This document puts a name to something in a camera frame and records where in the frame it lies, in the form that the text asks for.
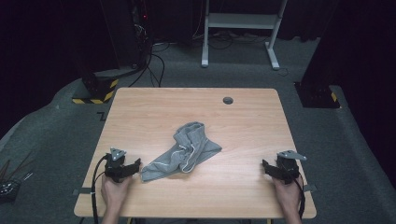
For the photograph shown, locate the dark equipment rack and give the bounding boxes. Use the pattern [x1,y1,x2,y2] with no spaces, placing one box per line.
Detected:
[99,0,154,71]

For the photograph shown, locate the black yellow striped stand base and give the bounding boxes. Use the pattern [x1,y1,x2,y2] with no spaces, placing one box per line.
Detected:
[71,68,120,105]

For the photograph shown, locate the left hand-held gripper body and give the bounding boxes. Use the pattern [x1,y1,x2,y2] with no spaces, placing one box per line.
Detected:
[104,147,128,184]

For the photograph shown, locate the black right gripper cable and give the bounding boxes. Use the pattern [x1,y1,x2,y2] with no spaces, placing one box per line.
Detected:
[291,177,306,219]

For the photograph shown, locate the white metal stand frame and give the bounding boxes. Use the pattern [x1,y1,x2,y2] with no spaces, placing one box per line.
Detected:
[200,0,289,71]

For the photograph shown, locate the black stand base yellow mark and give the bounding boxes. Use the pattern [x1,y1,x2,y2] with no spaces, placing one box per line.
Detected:
[293,81,342,110]

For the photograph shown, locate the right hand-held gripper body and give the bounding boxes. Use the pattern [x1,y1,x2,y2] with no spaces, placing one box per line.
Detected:
[275,149,308,185]

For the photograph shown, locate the black floor cables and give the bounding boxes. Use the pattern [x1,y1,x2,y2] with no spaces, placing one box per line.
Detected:
[127,40,172,89]

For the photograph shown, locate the grey shorts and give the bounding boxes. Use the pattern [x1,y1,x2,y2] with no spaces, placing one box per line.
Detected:
[139,120,223,183]

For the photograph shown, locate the black tripod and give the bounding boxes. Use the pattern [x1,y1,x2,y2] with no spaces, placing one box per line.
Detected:
[0,150,35,203]

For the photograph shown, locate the person's left hand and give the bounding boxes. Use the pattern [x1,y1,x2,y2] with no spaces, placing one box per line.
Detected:
[100,173,134,217]

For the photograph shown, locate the person's right hand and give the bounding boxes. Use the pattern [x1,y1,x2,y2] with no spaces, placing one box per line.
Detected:
[273,175,304,217]

